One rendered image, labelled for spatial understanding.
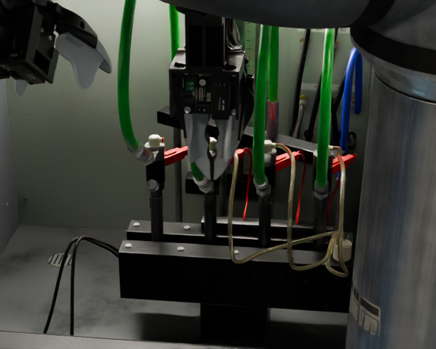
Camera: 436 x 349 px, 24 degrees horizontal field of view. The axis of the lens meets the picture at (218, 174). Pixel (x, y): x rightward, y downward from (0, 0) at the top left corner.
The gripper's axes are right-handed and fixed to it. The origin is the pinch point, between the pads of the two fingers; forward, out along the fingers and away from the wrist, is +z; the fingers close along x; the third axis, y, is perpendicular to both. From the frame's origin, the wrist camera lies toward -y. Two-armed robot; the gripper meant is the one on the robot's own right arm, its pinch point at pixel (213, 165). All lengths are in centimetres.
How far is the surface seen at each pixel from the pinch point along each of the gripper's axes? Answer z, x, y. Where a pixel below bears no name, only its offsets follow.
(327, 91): -2.7, 12.0, -17.0
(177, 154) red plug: 13.6, -9.2, -31.3
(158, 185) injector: 16.7, -11.4, -26.9
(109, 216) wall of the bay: 39, -26, -57
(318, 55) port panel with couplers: 7, 10, -57
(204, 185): 12.7, -3.7, -19.7
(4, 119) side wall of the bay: 20, -43, -54
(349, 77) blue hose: 5.3, 15.1, -43.8
